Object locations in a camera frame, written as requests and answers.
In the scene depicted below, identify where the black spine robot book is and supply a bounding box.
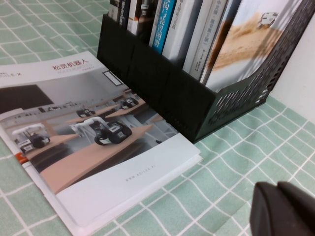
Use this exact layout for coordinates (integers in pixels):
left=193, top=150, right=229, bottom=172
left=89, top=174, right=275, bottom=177
left=117, top=0, right=131, bottom=28

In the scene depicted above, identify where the green white checkered tablecloth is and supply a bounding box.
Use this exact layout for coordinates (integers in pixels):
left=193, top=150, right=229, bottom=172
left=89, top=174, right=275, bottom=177
left=0, top=0, right=315, bottom=236

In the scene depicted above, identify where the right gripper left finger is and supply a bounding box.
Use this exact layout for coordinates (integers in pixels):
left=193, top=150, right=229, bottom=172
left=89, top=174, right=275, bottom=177
left=250, top=181, right=312, bottom=236

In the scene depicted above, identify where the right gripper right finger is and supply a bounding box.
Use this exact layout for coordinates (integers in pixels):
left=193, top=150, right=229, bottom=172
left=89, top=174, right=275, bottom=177
left=278, top=180, right=315, bottom=236

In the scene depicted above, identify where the black perforated book holder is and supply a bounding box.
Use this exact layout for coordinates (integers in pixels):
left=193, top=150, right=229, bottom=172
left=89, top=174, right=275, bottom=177
left=96, top=0, right=315, bottom=145

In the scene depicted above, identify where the blue spine mechanism book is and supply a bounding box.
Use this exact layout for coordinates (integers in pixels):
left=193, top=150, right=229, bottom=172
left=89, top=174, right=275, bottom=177
left=152, top=0, right=177, bottom=55

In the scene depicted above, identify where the thin white dark brochure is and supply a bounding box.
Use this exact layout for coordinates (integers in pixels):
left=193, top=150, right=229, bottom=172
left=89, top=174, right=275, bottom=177
left=136, top=0, right=159, bottom=44

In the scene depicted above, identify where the thin blue-edged magazine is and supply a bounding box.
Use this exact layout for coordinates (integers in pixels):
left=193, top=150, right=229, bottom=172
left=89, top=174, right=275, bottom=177
left=200, top=0, right=243, bottom=84

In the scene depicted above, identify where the white car suspension book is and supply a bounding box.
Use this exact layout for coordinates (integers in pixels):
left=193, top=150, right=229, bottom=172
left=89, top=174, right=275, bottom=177
left=190, top=0, right=230, bottom=81

